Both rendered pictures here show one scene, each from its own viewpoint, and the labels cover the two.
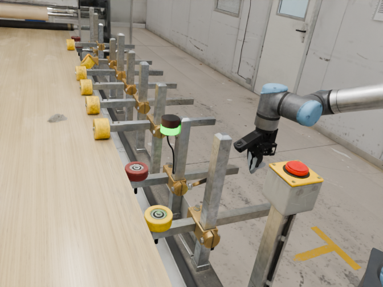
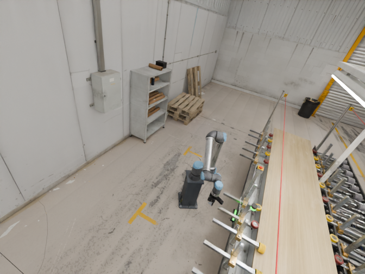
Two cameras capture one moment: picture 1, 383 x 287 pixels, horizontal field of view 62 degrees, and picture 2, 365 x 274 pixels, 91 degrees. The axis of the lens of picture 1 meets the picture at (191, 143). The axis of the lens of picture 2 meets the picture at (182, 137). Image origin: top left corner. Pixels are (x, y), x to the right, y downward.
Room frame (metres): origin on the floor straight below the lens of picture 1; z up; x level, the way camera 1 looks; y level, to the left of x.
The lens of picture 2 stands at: (2.42, 0.39, 2.59)
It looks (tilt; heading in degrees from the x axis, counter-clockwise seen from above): 34 degrees down; 227
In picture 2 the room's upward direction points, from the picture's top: 12 degrees clockwise
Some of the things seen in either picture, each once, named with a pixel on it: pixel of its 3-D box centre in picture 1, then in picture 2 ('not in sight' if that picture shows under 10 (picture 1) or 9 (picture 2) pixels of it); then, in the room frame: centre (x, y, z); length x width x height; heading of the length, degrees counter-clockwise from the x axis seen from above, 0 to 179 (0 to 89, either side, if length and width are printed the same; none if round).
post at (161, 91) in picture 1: (157, 138); (238, 234); (1.18, 0.14, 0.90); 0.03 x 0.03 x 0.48; 26
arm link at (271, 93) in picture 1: (272, 101); (217, 187); (1.15, -0.28, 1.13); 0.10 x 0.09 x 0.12; 48
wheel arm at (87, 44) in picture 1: (103, 45); not in sight; (2.57, 0.80, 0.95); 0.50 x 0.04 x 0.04; 116
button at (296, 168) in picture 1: (296, 169); not in sight; (0.50, -0.19, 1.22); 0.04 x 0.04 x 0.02
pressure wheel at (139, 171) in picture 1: (135, 179); (253, 226); (0.93, 0.18, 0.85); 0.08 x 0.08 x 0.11
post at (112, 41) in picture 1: (112, 74); not in sight; (2.08, 0.58, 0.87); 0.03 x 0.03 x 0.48; 26
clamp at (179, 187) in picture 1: (174, 179); (241, 218); (0.97, 0.05, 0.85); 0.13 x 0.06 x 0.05; 26
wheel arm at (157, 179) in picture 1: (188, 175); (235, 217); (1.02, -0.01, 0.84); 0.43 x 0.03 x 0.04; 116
